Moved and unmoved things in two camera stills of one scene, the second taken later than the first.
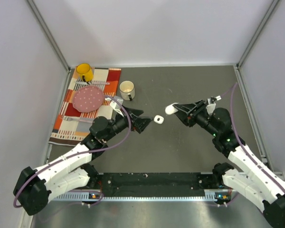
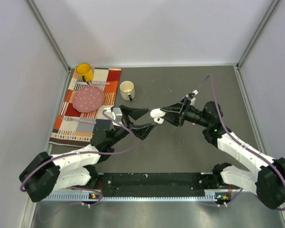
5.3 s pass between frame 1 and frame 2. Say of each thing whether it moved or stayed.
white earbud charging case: stayed
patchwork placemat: stayed
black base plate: stayed
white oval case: moved
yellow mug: stayed
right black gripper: moved
